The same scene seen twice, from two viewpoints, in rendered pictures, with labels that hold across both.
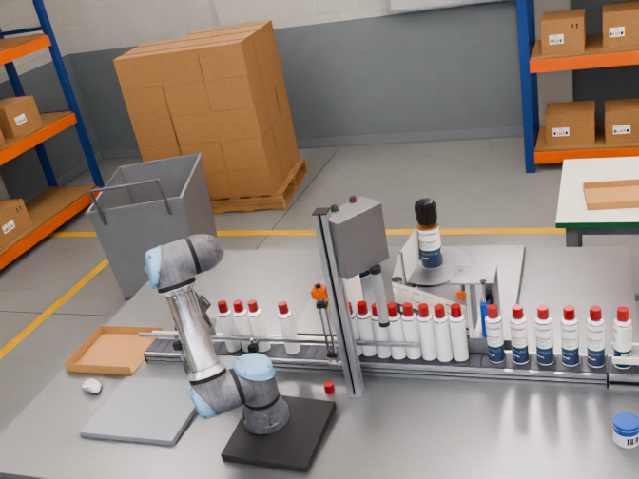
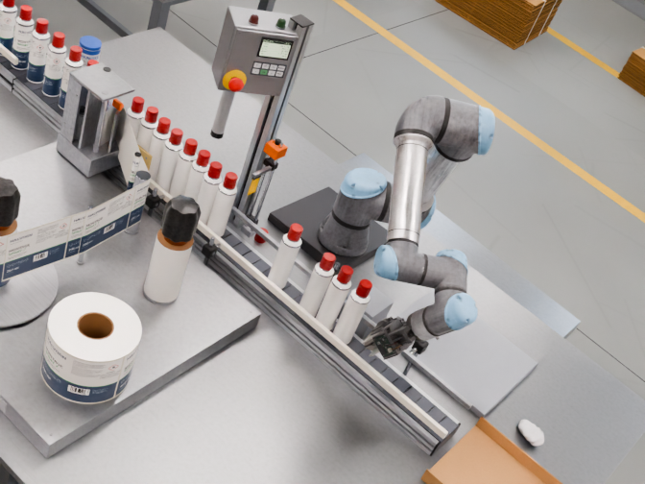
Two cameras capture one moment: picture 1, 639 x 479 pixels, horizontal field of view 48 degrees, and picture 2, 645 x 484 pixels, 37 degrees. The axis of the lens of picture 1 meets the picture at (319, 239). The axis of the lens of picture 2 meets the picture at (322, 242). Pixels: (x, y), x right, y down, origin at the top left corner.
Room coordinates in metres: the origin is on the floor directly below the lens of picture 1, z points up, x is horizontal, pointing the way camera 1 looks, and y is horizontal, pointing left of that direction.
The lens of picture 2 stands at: (4.09, 0.34, 2.63)
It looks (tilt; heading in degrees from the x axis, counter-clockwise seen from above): 39 degrees down; 183
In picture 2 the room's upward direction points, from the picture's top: 22 degrees clockwise
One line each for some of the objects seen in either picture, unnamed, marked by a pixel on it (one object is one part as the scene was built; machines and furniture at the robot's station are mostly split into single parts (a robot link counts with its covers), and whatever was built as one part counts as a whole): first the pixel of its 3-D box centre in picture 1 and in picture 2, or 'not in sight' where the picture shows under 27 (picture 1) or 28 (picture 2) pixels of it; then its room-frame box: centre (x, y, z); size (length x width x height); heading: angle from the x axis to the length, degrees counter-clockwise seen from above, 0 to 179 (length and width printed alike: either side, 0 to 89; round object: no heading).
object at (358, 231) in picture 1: (354, 237); (254, 53); (1.97, -0.10, 1.38); 0.17 x 0.10 x 0.19; 122
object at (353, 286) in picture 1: (347, 275); (172, 249); (2.37, -0.08, 1.03); 0.09 x 0.09 x 0.30
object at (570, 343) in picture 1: (570, 335); (55, 64); (1.81, -0.69, 0.98); 0.05 x 0.05 x 0.20
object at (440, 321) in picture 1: (441, 333); (146, 138); (1.96, -0.33, 0.98); 0.05 x 0.05 x 0.20
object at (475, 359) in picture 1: (354, 357); (215, 240); (2.09, -0.04, 0.86); 1.65 x 0.08 x 0.04; 67
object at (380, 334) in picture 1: (380, 330); (197, 181); (2.04, -0.14, 0.98); 0.05 x 0.05 x 0.20
